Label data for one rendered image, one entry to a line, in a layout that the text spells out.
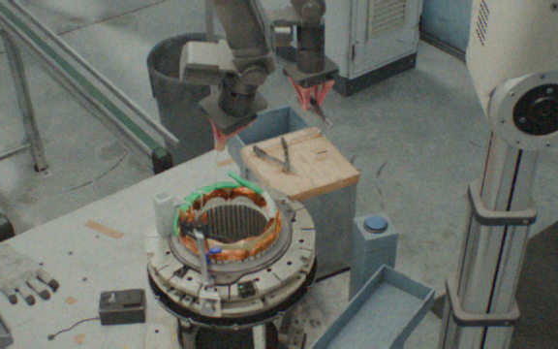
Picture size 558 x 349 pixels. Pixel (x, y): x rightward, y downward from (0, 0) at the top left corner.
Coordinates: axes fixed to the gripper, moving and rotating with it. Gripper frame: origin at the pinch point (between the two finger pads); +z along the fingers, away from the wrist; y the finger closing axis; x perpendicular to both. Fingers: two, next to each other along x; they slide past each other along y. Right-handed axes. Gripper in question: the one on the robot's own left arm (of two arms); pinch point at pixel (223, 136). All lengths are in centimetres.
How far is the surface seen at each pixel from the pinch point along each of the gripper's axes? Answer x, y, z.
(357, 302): 34.7, -6.7, 15.0
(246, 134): -16, -30, 40
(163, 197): -2.8, 8.2, 16.6
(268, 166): -1.6, -21.5, 28.4
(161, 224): 0.4, 10.6, 19.7
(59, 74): -99, -36, 106
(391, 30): -74, -207, 148
